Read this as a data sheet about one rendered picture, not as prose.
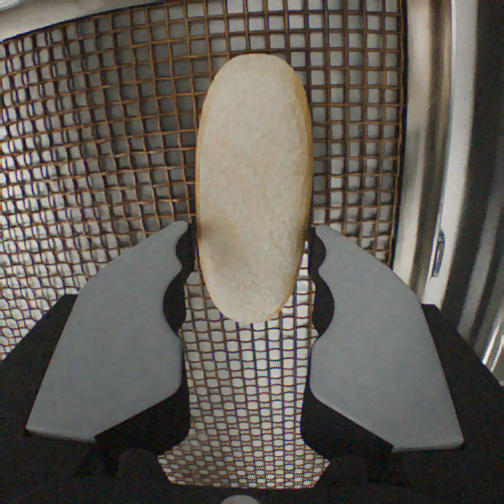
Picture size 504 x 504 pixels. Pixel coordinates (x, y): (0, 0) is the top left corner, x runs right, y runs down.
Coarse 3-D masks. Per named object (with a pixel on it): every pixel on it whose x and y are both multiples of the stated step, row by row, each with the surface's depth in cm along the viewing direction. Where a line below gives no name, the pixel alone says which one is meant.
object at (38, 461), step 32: (64, 320) 8; (32, 352) 7; (0, 384) 6; (32, 384) 6; (0, 416) 6; (0, 448) 5; (32, 448) 5; (64, 448) 5; (96, 448) 6; (0, 480) 5; (32, 480) 5
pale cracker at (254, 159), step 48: (240, 96) 11; (288, 96) 11; (240, 144) 12; (288, 144) 12; (240, 192) 13; (288, 192) 13; (240, 240) 14; (288, 240) 14; (240, 288) 15; (288, 288) 15
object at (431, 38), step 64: (64, 0) 10; (128, 0) 10; (192, 0) 11; (384, 0) 10; (448, 0) 9; (128, 64) 12; (192, 64) 12; (384, 64) 12; (448, 64) 10; (64, 128) 13; (192, 128) 13; (384, 128) 13; (448, 128) 11; (64, 192) 14; (320, 192) 14; (384, 192) 14; (64, 256) 15; (0, 320) 17; (192, 320) 17; (256, 384) 19
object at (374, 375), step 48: (336, 240) 11; (336, 288) 9; (384, 288) 9; (336, 336) 8; (384, 336) 8; (336, 384) 7; (384, 384) 7; (432, 384) 7; (336, 432) 7; (384, 432) 6; (432, 432) 6
